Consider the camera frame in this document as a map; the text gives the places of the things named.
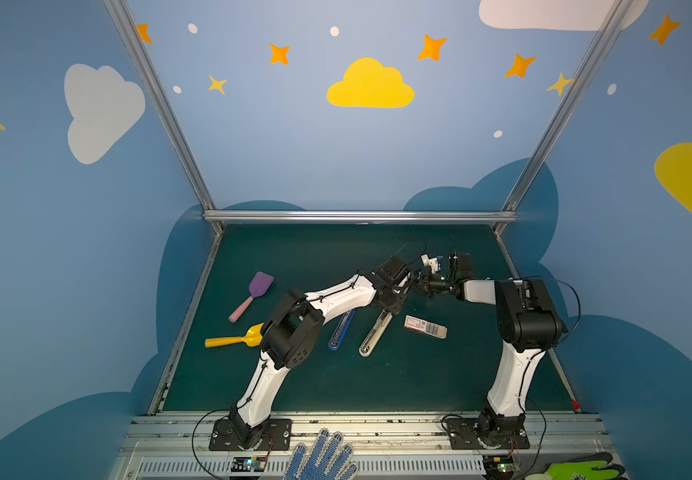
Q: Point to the red white staple box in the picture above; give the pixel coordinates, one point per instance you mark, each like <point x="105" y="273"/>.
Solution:
<point x="426" y="327"/>

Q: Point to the aluminium rear frame bar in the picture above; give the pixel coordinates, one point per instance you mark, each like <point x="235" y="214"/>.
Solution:
<point x="360" y="216"/>

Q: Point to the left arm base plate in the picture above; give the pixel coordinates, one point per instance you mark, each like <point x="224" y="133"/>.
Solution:
<point x="274" y="434"/>

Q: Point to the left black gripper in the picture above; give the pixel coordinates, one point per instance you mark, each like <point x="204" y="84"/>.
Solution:
<point x="396" y="297"/>

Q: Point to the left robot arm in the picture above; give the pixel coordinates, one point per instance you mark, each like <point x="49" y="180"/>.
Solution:
<point x="292" y="331"/>

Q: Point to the blue black stapler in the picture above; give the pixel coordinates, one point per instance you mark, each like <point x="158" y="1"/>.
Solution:
<point x="338" y="336"/>

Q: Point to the aluminium frame post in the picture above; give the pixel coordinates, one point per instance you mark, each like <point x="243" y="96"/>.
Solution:
<point x="594" y="58"/>
<point x="123" y="20"/>

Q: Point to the right aluminium frame post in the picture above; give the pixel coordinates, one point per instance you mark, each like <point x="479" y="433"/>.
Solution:
<point x="594" y="58"/>

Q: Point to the beige black stapler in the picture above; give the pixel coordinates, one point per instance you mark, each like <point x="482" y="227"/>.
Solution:
<point x="375" y="334"/>

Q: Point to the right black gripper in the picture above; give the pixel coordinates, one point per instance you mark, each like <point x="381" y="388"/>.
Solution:
<point x="444" y="285"/>

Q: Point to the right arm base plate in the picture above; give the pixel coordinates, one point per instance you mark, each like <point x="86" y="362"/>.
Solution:
<point x="464" y="434"/>

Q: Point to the left controller board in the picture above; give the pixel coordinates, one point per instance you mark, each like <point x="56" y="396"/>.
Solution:
<point x="255" y="465"/>

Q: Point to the blue dotted work glove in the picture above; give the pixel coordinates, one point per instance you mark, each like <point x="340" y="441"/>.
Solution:
<point x="330" y="458"/>

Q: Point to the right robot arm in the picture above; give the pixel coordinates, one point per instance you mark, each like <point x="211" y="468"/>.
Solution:
<point x="528" y="324"/>

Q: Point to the controller board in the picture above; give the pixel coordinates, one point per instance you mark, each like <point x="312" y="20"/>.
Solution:
<point x="255" y="465"/>
<point x="499" y="467"/>

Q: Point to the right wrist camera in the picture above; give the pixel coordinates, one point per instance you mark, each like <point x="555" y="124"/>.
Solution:
<point x="433" y="263"/>

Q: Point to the left aluminium frame post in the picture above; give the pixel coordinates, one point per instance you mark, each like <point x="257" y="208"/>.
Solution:
<point x="123" y="20"/>

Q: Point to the green black work glove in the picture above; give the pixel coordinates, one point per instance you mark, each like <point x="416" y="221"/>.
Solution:
<point x="598" y="466"/>

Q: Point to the purple pink spatula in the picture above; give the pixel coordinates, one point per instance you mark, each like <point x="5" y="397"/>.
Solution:
<point x="258" y="286"/>

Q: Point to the right controller board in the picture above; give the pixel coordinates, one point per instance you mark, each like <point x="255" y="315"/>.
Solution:
<point x="499" y="467"/>

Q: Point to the yellow spatula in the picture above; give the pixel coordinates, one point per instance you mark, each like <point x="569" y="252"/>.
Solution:
<point x="252" y="338"/>

